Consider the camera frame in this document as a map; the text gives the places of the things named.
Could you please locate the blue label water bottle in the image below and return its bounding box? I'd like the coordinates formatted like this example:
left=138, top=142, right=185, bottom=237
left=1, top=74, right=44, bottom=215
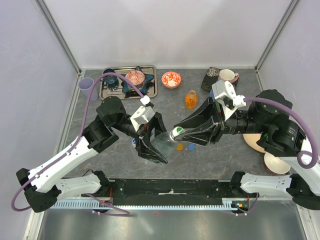
left=209, top=90, right=214, bottom=99

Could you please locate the clear bottle blue-white cap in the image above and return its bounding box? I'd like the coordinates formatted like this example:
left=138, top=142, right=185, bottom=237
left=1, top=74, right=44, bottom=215
left=131, top=138, right=136, bottom=148

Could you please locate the lilac plastic cup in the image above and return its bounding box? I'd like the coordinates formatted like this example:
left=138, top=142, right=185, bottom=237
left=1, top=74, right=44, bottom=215
left=77, top=77, right=98, bottom=101

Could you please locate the blue star-shaped dish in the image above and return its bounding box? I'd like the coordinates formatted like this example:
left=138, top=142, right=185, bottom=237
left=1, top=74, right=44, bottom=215
left=122, top=66, right=155, bottom=95

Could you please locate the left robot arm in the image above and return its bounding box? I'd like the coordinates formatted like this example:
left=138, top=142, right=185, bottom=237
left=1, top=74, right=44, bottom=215
left=16, top=96, right=168, bottom=213

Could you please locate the white green bottle cap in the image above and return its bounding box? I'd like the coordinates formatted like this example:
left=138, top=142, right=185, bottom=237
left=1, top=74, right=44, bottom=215
left=169, top=126, right=185, bottom=141

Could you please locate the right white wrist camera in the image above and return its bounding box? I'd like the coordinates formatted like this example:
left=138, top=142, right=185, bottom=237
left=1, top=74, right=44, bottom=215
left=211, top=80, right=247, bottom=120

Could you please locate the metal tray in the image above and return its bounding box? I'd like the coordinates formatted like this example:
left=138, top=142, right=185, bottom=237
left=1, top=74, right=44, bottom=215
left=99, top=65, right=158, bottom=100

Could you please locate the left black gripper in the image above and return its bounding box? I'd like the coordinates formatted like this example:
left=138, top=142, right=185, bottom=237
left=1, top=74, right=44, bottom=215
left=111, top=110, right=177, bottom=162

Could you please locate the green label clear bottle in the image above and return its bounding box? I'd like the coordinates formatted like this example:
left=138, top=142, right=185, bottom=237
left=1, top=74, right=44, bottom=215
left=151, top=130, right=179, bottom=159

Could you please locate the black floral square plate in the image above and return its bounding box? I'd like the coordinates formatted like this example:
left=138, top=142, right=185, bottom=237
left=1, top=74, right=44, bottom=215
left=201, top=66, right=242, bottom=92

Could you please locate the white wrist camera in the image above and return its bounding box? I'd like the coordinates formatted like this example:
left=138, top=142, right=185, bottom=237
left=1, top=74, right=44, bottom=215
left=130, top=95, right=155, bottom=132
left=211, top=80, right=247, bottom=120

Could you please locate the orange juice bottle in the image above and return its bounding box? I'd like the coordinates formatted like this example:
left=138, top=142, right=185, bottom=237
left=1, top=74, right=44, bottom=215
left=184, top=90, right=198, bottom=109

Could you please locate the orange bottle cap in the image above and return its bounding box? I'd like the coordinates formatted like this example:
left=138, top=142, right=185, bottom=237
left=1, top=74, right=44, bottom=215
left=176, top=143, right=184, bottom=151

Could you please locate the white bowl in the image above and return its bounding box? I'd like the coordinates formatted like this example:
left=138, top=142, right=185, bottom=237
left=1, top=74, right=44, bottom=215
left=263, top=152, right=291, bottom=175

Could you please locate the pink white mug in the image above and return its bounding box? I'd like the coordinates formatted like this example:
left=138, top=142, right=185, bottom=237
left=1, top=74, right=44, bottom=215
left=218, top=69, right=240, bottom=87

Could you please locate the red patterned bowl on star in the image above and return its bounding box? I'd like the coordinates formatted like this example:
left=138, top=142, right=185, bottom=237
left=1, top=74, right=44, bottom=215
left=125, top=70, right=146, bottom=89

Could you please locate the blue bottle cap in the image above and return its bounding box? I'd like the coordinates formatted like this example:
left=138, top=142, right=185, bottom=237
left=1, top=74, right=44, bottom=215
left=188, top=143, right=196, bottom=151

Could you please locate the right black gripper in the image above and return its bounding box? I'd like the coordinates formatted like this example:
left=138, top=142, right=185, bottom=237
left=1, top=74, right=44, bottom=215
left=174, top=96, right=269, bottom=147

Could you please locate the beige bird plate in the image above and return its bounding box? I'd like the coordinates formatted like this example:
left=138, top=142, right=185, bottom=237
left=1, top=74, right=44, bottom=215
left=243, top=133, right=266, bottom=154

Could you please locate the orange floral bowl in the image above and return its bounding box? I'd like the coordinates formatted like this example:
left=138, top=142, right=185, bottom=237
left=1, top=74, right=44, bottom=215
left=161, top=71, right=182, bottom=89

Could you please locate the white slotted cable duct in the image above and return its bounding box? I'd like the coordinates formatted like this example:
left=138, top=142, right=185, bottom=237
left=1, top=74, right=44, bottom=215
left=51, top=198, right=238, bottom=211

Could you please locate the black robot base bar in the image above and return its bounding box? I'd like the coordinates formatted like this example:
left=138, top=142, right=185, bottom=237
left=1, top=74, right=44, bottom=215
left=95, top=178, right=248, bottom=206

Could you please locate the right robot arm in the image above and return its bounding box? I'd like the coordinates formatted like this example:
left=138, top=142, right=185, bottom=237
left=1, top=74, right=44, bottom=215
left=177, top=89, right=320, bottom=210

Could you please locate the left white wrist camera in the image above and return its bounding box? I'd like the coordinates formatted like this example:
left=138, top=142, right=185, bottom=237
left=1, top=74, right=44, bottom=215
left=130, top=95, right=155, bottom=132

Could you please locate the dark blue mug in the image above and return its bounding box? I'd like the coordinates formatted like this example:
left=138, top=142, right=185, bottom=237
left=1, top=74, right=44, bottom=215
left=103, top=68, right=119, bottom=89

